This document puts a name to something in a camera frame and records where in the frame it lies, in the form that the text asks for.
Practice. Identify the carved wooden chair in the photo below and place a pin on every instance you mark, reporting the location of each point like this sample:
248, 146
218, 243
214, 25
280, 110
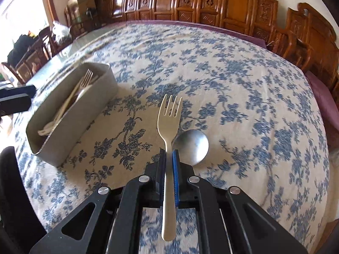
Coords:
291, 50

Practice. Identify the metal fork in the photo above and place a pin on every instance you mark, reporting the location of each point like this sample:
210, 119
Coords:
168, 127

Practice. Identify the dark curved object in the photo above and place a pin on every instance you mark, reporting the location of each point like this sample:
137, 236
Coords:
16, 190

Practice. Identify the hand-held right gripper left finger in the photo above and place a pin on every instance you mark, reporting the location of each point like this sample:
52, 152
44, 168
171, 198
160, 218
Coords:
162, 180

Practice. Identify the large white plastic ladle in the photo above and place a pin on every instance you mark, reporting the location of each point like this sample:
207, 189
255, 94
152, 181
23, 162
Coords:
66, 105

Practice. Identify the grey metal utensil box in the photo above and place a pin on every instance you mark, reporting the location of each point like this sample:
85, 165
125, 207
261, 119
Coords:
87, 105

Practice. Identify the blue floral tablecloth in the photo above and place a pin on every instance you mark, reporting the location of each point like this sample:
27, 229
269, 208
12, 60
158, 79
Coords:
212, 84

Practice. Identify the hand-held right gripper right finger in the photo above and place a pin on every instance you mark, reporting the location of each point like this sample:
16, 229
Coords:
177, 180

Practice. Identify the white plastic bag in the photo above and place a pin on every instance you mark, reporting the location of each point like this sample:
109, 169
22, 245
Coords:
61, 31

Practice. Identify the small white spoon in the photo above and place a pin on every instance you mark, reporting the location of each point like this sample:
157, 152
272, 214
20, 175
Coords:
47, 130

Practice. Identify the carved wooden screen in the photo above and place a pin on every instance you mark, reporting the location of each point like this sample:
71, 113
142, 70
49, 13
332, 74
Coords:
235, 2

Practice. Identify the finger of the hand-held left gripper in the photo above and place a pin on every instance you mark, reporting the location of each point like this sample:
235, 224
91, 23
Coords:
16, 98

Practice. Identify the dark wooden dining chair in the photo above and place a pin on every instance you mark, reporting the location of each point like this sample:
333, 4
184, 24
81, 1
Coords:
29, 58

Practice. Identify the round metal spoon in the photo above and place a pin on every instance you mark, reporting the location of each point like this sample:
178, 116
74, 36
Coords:
193, 145

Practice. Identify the black bag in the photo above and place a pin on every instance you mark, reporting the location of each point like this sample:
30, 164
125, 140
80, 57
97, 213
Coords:
21, 47

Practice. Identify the purple cushion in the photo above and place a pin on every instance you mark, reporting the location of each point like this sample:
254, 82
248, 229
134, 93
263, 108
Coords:
320, 98

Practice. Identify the wooden cabinet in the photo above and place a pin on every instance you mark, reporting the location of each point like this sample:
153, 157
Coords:
84, 13

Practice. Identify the white plastic fork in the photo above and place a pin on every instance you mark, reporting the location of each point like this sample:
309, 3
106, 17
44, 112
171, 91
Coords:
86, 80

